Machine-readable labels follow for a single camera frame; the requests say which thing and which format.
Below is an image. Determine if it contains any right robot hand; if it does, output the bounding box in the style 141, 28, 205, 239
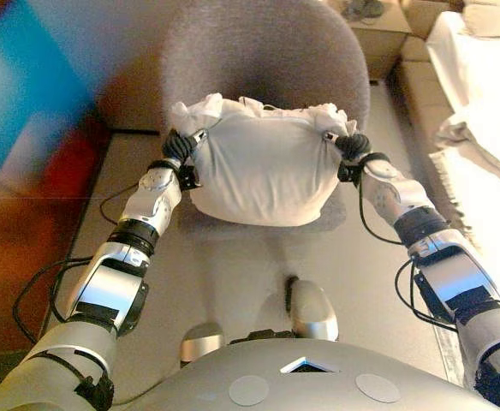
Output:
322, 131, 372, 164

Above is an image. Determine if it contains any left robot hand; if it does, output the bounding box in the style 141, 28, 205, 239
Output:
161, 128, 211, 163

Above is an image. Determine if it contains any white fringed cushion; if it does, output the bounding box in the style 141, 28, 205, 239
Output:
170, 92, 359, 228

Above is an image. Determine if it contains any beige sofa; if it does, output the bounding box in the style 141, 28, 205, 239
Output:
397, 0, 500, 275

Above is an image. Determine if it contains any white sofa throw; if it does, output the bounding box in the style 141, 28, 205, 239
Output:
425, 10, 500, 275

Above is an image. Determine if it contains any cardboard box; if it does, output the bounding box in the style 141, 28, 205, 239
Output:
347, 0, 414, 82

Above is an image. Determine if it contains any grey fabric armchair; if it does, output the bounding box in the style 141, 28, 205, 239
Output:
97, 0, 372, 235

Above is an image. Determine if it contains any grey rug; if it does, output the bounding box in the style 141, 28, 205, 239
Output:
39, 79, 467, 386

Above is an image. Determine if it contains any silver right robot leg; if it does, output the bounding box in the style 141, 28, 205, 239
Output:
283, 275, 340, 343

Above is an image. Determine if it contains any silver robot leg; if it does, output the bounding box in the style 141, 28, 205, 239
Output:
179, 321, 226, 367
283, 275, 340, 343

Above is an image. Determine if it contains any silver left robot leg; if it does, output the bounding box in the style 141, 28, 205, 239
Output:
179, 321, 226, 367

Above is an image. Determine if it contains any silver robot torso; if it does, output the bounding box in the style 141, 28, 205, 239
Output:
116, 327, 497, 411

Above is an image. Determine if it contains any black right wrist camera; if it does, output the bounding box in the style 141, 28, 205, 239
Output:
336, 164, 362, 185

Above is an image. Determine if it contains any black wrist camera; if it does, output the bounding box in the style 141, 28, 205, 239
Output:
176, 160, 203, 189
336, 164, 362, 185

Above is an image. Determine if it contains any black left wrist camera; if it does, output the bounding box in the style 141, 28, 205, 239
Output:
176, 160, 203, 189

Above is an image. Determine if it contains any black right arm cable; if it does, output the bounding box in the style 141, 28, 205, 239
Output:
358, 179, 459, 333

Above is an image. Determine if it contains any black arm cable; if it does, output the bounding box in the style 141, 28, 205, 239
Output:
13, 183, 148, 343
358, 179, 459, 333

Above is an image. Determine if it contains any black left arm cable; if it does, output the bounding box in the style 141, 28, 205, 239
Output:
13, 183, 148, 343

